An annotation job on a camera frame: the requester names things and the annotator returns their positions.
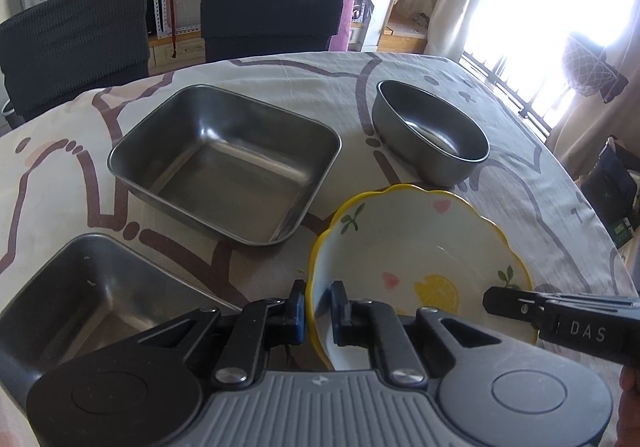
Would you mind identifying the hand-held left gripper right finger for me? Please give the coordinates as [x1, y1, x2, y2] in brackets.
[330, 280, 502, 386]

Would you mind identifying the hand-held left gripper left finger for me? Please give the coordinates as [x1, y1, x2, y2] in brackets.
[135, 279, 309, 390]

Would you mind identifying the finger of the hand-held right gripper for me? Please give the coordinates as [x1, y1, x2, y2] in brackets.
[482, 285, 552, 329]

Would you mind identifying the floral yellow-rimmed ceramic bowl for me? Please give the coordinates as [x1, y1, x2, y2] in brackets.
[307, 184, 542, 374]

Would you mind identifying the round metal bowl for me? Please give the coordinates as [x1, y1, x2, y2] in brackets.
[371, 79, 491, 188]

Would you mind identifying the person's right hand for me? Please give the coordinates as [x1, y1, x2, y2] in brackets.
[619, 366, 640, 447]

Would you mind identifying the dark bag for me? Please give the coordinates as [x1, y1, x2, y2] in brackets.
[581, 136, 640, 249]

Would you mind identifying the square metal tray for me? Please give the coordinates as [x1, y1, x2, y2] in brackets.
[0, 232, 247, 409]
[106, 84, 344, 247]

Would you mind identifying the window railing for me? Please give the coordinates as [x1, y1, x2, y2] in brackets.
[459, 48, 557, 134]

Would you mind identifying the hanging net bag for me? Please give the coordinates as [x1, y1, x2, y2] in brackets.
[559, 34, 629, 104]

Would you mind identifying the cartoon printed tablecloth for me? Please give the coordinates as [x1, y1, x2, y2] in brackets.
[0, 51, 636, 447]

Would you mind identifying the pink chair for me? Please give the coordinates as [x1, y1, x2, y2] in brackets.
[327, 0, 359, 53]

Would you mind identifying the dark fabric chair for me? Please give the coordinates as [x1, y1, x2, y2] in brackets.
[199, 0, 354, 64]
[0, 0, 151, 124]

